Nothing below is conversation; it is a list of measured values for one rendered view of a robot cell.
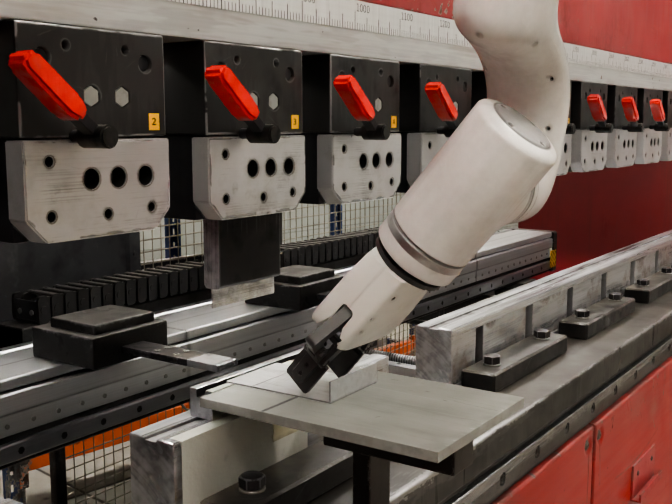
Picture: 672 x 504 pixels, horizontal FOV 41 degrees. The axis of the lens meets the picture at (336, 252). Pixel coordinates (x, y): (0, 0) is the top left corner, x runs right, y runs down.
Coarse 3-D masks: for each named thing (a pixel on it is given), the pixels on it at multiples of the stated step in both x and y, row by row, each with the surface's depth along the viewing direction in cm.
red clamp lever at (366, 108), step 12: (336, 84) 95; (348, 84) 94; (348, 96) 96; (360, 96) 96; (348, 108) 98; (360, 108) 97; (372, 108) 98; (360, 120) 99; (372, 120) 99; (360, 132) 102; (372, 132) 100; (384, 132) 100
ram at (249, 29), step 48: (0, 0) 64; (48, 0) 67; (96, 0) 71; (144, 0) 75; (384, 0) 106; (432, 0) 116; (576, 0) 158; (624, 0) 180; (288, 48) 92; (336, 48) 99; (384, 48) 107; (432, 48) 117; (624, 48) 182
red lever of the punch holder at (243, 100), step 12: (216, 72) 78; (228, 72) 78; (216, 84) 79; (228, 84) 79; (240, 84) 80; (228, 96) 80; (240, 96) 80; (228, 108) 81; (240, 108) 81; (252, 108) 81; (240, 120) 83; (252, 120) 82; (240, 132) 86; (252, 132) 84; (264, 132) 83; (276, 132) 84
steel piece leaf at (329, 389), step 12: (360, 372) 90; (372, 372) 92; (264, 384) 92; (276, 384) 92; (288, 384) 92; (324, 384) 92; (336, 384) 87; (348, 384) 88; (360, 384) 90; (372, 384) 92; (300, 396) 88; (312, 396) 88; (324, 396) 88; (336, 396) 87
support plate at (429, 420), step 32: (384, 384) 92; (416, 384) 92; (448, 384) 92; (256, 416) 84; (288, 416) 82; (320, 416) 82; (352, 416) 82; (384, 416) 82; (416, 416) 82; (448, 416) 82; (480, 416) 82; (384, 448) 76; (416, 448) 75; (448, 448) 75
